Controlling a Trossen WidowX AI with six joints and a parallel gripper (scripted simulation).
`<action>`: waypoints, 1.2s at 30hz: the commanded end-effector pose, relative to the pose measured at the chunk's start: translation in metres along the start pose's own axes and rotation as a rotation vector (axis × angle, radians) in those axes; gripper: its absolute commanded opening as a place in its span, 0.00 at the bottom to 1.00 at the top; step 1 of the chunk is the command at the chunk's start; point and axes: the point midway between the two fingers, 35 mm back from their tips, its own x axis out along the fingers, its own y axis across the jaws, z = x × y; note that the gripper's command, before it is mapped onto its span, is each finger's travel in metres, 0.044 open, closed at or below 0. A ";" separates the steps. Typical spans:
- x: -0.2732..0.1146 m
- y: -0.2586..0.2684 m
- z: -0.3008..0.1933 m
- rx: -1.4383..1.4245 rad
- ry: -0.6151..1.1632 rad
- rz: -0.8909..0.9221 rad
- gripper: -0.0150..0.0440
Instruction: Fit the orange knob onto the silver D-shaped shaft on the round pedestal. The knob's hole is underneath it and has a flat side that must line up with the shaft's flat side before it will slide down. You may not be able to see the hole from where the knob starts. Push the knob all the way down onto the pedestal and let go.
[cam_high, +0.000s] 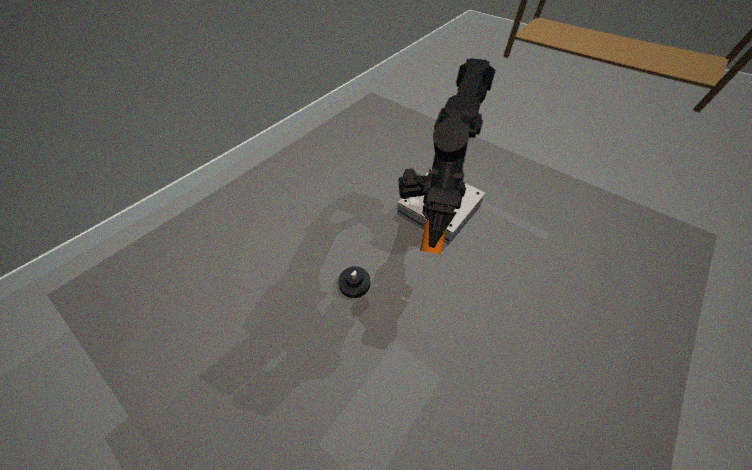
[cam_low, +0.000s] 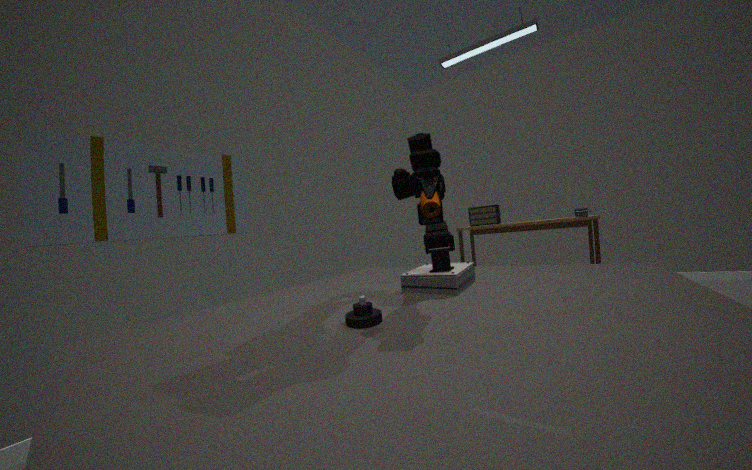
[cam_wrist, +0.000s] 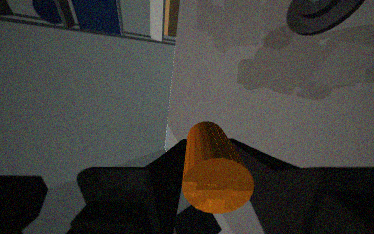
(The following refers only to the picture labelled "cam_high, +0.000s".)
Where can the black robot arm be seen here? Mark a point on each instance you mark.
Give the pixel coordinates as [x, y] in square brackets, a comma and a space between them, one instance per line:
[458, 120]

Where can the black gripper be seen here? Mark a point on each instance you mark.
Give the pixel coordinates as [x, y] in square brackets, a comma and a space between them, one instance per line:
[439, 200]

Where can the orange cylinder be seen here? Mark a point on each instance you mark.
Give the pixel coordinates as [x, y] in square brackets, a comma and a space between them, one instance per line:
[425, 241]

